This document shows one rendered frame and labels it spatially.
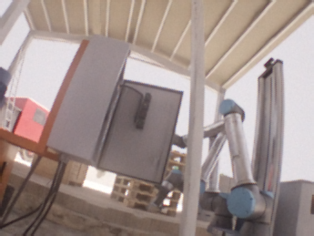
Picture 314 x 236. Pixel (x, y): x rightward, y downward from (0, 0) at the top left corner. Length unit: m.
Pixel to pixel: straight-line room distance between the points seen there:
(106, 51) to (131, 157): 0.61
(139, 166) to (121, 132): 0.23
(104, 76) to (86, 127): 0.25
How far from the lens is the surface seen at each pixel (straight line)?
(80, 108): 0.99
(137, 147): 1.34
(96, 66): 1.08
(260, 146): 1.83
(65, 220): 2.48
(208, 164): 1.63
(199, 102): 0.98
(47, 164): 4.23
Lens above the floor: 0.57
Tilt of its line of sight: 20 degrees up
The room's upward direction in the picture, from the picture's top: 15 degrees clockwise
